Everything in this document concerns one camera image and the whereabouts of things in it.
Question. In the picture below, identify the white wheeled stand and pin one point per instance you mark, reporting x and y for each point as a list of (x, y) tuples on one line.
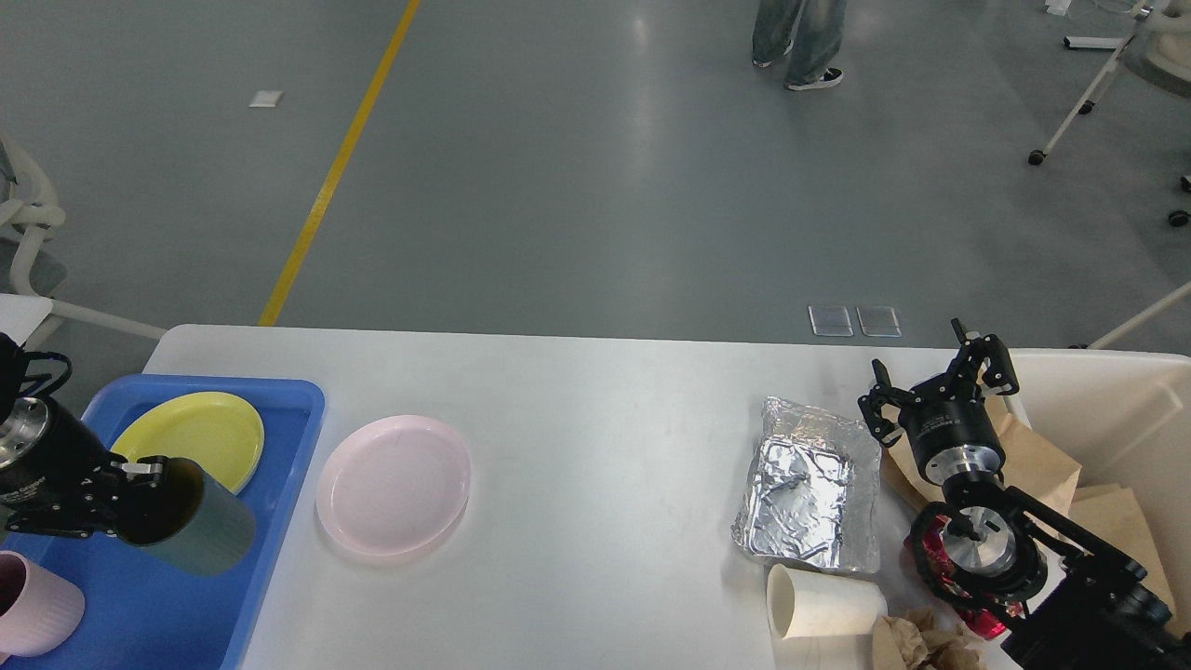
[(1155, 50)]

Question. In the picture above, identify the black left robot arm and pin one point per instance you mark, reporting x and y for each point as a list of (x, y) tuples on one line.
[(35, 374)]

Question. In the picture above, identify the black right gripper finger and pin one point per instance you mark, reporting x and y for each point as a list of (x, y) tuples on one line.
[(884, 394), (981, 367)]

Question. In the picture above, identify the white waste bin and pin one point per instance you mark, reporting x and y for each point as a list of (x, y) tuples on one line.
[(1125, 417)]

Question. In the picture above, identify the brown paper bag in bin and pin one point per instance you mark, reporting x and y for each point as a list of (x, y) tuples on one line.
[(1112, 513)]

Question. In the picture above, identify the green mug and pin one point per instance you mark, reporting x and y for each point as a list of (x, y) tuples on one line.
[(184, 517)]

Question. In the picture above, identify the blue plastic tray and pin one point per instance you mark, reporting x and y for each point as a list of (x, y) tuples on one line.
[(143, 614)]

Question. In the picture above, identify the pink ribbed cup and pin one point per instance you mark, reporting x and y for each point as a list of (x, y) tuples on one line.
[(39, 610)]

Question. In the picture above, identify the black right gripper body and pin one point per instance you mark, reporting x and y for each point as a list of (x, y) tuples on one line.
[(950, 438)]

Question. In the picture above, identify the yellow plate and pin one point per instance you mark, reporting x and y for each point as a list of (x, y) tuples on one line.
[(221, 432)]

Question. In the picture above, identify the crumpled aluminium foil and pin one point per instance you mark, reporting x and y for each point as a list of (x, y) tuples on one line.
[(811, 492)]

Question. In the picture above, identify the white paper cup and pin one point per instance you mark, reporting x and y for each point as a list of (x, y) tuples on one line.
[(802, 603)]

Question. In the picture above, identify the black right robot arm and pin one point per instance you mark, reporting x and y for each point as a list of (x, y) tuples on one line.
[(1066, 598)]

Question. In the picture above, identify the red crushed can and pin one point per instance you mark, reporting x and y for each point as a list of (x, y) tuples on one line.
[(985, 616)]

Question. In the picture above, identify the pink plate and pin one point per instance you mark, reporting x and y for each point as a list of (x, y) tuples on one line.
[(393, 488)]

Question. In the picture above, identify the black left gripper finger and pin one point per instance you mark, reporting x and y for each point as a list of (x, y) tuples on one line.
[(68, 520), (114, 482)]

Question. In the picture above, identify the white office chair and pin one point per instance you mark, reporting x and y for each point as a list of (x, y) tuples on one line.
[(31, 207)]

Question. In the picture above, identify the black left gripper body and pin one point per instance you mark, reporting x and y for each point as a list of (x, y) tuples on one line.
[(46, 453)]

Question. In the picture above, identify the crumpled brown paper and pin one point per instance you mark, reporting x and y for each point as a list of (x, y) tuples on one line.
[(917, 641)]

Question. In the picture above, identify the person in jeans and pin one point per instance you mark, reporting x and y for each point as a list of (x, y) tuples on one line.
[(808, 33)]

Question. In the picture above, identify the white side table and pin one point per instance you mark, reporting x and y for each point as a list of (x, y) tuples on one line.
[(27, 320)]

